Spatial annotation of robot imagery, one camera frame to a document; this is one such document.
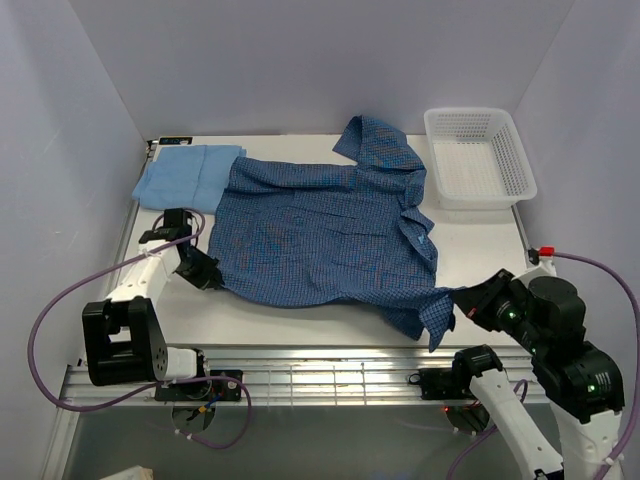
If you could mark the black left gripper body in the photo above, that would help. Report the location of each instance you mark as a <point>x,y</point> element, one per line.
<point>199,269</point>

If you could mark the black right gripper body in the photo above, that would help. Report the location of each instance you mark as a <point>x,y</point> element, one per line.
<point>499,304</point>

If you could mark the blue checked long sleeve shirt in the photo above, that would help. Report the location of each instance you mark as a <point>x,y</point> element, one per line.
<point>294,235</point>

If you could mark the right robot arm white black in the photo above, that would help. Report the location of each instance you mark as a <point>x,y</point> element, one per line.
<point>545,315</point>

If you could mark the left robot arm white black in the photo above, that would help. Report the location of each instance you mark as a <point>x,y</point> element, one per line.
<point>124,342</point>

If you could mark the folded light blue shirt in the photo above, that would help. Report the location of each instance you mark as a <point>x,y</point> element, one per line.
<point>187,177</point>

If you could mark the white plastic perforated basket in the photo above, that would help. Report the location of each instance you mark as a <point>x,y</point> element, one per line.
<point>478,158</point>

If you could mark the wooden block at bottom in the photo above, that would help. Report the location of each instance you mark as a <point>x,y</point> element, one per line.
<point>132,473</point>

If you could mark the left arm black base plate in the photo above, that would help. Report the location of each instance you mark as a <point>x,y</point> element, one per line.
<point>223,390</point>

